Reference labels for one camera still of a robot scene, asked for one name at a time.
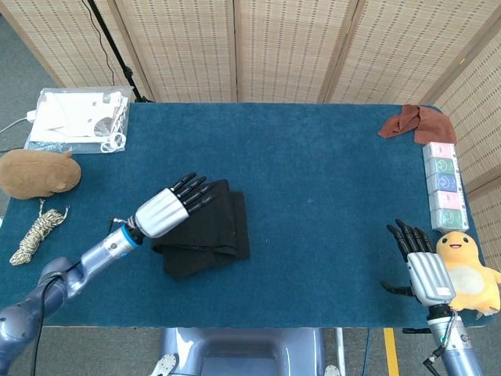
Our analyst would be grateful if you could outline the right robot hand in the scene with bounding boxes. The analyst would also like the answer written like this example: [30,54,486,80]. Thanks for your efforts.
[380,219,457,306]

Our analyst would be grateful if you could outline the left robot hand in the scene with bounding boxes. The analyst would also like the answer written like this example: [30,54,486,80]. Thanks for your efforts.
[132,172,214,239]

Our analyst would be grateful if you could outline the black trousers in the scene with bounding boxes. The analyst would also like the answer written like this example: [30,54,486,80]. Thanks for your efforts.
[151,179,251,280]

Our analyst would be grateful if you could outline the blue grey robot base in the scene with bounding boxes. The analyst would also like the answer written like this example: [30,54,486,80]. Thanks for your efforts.
[158,327,326,376]

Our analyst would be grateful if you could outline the yellow plush toy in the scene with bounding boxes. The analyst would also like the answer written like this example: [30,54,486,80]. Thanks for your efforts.
[435,230,501,314]

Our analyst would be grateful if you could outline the green tissue pack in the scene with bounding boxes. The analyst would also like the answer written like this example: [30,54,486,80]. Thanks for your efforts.
[430,207,470,231]
[424,155,462,175]

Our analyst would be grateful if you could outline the pink tissue pack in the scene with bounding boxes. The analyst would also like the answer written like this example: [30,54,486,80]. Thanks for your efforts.
[422,142,459,160]
[428,190,467,212]

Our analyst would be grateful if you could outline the blue tissue pack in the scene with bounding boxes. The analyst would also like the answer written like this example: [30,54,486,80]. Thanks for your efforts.
[425,172,465,194]

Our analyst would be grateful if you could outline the white table leg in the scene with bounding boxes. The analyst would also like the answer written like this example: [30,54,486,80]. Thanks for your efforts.
[335,327,346,369]

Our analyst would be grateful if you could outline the clear plastic bag with papers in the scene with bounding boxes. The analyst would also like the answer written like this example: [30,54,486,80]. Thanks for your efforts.
[23,87,130,154]

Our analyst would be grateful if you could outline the brown plush capybara toy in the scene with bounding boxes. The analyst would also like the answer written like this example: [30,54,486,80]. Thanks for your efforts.
[0,150,82,201]

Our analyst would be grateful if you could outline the rust brown cloth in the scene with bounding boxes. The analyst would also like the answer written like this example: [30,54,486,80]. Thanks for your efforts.
[377,103,458,145]

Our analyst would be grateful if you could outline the blue table cloth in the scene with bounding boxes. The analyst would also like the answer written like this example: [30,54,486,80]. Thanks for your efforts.
[0,102,495,329]

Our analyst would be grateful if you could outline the black tripod stand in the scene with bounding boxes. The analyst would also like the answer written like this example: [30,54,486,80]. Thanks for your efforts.
[86,0,156,103]

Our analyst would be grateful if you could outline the bamboo folding screen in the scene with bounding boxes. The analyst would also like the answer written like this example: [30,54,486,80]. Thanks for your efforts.
[0,0,501,271]

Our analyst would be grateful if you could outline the thin blue cable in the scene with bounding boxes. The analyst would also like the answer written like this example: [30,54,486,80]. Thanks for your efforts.
[363,327,372,376]

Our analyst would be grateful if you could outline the braided rope bundle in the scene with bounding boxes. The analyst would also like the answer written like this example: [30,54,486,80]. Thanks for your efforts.
[9,198,71,266]

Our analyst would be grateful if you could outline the thin black hanging cable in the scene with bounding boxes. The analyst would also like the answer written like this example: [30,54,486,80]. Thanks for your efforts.
[85,0,115,85]

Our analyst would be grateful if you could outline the white adapter cable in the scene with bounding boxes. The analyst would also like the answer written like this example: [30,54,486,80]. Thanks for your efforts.
[0,117,28,135]

